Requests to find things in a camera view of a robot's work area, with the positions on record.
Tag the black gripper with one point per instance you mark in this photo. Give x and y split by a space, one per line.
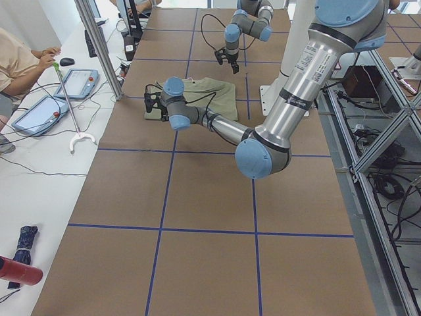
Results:
163 112
231 57

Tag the olive green long-sleeve shirt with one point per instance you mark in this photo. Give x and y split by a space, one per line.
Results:
199 93

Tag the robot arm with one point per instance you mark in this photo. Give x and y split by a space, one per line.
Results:
251 18
337 28

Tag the black power adapter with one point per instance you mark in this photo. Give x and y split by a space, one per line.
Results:
129 47

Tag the far teach pendant tablet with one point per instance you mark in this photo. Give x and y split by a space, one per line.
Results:
79 83

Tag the teach pendant tablet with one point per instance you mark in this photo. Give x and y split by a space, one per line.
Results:
79 83
40 117

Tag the reacher grabber tool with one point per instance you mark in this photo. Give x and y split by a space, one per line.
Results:
79 134

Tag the black computer mouse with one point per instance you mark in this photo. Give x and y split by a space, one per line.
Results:
67 61

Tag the near teach pendant tablet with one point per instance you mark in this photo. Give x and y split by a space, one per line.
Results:
40 117

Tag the seated person beige shirt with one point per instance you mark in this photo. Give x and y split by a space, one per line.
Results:
22 66

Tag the dark brown control box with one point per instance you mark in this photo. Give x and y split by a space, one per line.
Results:
366 82

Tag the folded dark blue umbrella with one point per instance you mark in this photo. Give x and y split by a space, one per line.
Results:
24 245

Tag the red cylinder bottle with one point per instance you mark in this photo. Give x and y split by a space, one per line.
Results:
18 272

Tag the aluminium frame post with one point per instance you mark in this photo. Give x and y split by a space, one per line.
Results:
100 45

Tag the aluminium side frame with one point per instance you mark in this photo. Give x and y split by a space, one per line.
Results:
377 154

